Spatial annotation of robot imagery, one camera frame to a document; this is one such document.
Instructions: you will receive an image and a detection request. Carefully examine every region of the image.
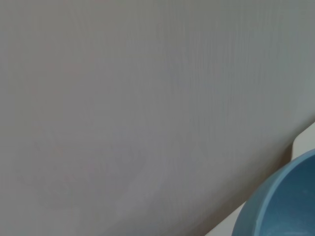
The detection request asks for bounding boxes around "blue bowl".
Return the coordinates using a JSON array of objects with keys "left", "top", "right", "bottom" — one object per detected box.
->
[{"left": 231, "top": 147, "right": 315, "bottom": 236}]

